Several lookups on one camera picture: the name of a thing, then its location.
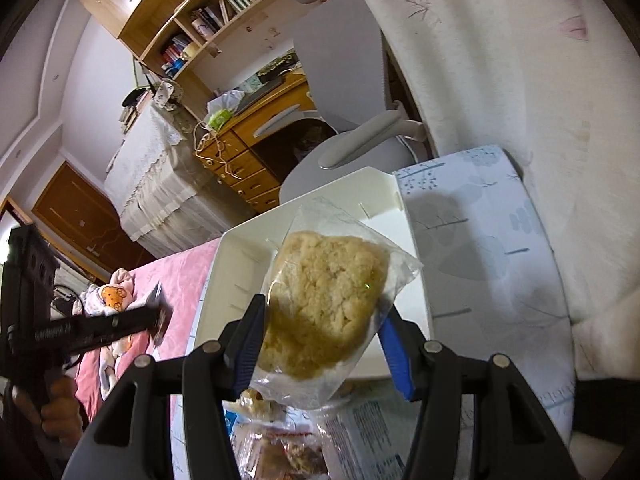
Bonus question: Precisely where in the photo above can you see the wooden desk with drawers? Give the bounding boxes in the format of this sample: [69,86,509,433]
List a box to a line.
[195,70,334,214]

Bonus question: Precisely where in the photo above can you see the clear pack brown text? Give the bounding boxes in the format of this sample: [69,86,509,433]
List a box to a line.
[308,382,421,480]

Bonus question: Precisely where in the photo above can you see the pink quilt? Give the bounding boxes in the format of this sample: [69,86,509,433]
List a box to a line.
[72,236,224,421]

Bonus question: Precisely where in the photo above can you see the grey office chair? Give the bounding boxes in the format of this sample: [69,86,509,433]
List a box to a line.
[279,0,427,203]

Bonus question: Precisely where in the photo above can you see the cartoon print blanket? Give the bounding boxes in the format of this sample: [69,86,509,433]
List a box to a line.
[71,268,137,401]

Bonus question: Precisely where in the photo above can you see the nut bar clear packet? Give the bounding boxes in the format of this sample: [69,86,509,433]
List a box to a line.
[230,422,330,480]

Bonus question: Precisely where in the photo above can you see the round rice cake bag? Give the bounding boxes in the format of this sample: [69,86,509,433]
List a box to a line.
[252,197,422,410]

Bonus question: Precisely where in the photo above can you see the clear bag pale puffs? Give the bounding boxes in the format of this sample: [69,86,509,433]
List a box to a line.
[234,388,284,422]

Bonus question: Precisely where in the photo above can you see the cream floral curtain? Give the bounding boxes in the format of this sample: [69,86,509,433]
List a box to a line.
[366,0,639,379]

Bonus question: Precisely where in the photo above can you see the black keyboard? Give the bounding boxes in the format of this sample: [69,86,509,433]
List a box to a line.
[233,76,285,116]

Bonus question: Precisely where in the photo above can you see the lace covered cabinet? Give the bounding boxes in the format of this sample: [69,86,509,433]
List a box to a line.
[104,104,256,258]

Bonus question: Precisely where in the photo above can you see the wooden bookshelf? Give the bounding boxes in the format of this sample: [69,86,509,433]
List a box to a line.
[79,0,327,122]

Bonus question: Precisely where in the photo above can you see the person left hand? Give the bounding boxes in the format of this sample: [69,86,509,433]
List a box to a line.
[12,375,84,448]

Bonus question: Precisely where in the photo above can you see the brown wooden door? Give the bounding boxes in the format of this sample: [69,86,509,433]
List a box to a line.
[32,162,155,273]

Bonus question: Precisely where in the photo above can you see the tree pattern tablecloth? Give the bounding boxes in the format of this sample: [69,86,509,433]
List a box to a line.
[169,144,576,480]

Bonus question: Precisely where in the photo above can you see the green tissue box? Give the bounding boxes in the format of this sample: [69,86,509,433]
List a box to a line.
[205,108,233,132]

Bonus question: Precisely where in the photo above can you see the white plastic storage bin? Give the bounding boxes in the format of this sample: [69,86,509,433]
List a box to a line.
[195,168,431,380]

